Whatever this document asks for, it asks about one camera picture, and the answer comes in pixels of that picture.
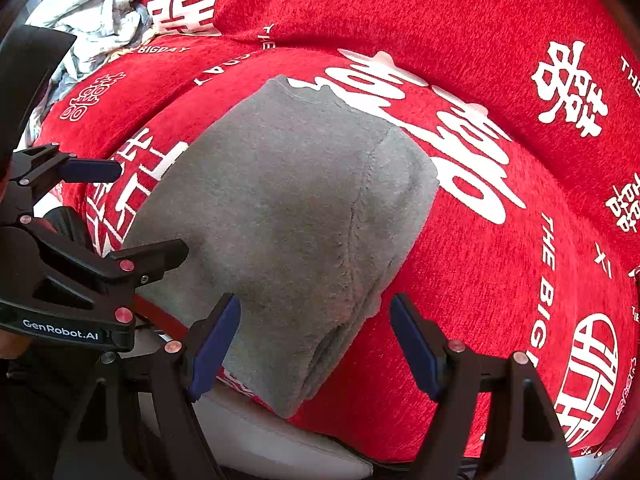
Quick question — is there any white patterned garment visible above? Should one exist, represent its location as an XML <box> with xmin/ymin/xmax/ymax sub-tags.
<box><xmin>25</xmin><ymin>0</ymin><xmax>151</xmax><ymax>141</ymax></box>

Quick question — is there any white sofa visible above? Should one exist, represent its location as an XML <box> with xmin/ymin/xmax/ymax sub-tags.
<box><xmin>122</xmin><ymin>330</ymin><xmax>373</xmax><ymax>480</ymax></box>

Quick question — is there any red printed blanket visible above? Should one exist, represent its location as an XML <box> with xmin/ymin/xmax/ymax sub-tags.
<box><xmin>35</xmin><ymin>0</ymin><xmax>640</xmax><ymax>463</ymax></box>

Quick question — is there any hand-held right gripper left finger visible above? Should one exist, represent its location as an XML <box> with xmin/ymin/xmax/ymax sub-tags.
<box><xmin>55</xmin><ymin>292</ymin><xmax>242</xmax><ymax>480</ymax></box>

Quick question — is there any grey-blue garment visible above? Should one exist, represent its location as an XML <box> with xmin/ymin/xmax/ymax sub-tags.
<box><xmin>50</xmin><ymin>5</ymin><xmax>153</xmax><ymax>86</ymax></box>

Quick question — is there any person's left hand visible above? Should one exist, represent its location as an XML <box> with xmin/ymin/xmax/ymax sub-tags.
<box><xmin>0</xmin><ymin>331</ymin><xmax>32</xmax><ymax>360</ymax></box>

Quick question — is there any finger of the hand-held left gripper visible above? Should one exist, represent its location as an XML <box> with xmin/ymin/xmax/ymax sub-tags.
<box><xmin>30</xmin><ymin>230</ymin><xmax>190</xmax><ymax>311</ymax></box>
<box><xmin>12</xmin><ymin>144</ymin><xmax>123</xmax><ymax>186</ymax></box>

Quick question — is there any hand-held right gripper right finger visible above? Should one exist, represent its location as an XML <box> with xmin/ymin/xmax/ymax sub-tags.
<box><xmin>389</xmin><ymin>292</ymin><xmax>576</xmax><ymax>480</ymax></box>

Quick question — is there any grey knit sweater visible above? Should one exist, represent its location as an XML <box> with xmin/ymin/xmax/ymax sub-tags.
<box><xmin>122</xmin><ymin>75</ymin><xmax>441</xmax><ymax>418</ymax></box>

